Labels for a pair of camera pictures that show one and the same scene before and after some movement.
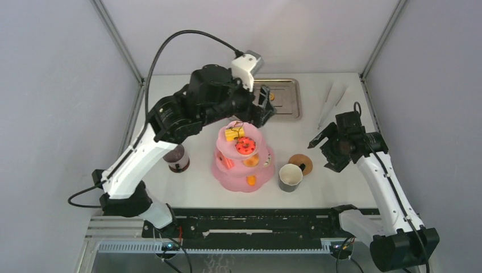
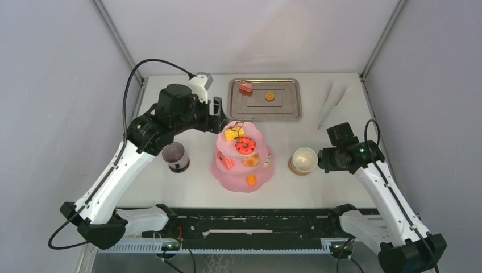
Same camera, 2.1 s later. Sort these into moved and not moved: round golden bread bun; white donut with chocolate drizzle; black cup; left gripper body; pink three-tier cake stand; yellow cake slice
Moved: left gripper body; black cup
Not moved: round golden bread bun; white donut with chocolate drizzle; yellow cake slice; pink three-tier cake stand
